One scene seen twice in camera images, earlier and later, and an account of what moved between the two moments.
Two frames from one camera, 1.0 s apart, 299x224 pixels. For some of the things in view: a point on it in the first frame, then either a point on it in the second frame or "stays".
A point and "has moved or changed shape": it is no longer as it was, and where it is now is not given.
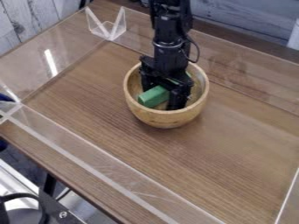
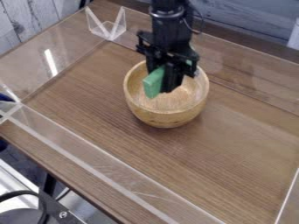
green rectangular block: x=153 y=97 has moved or changed shape
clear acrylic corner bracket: x=106 y=30 stays
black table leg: x=49 y=185 stays
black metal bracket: x=53 y=212 stays
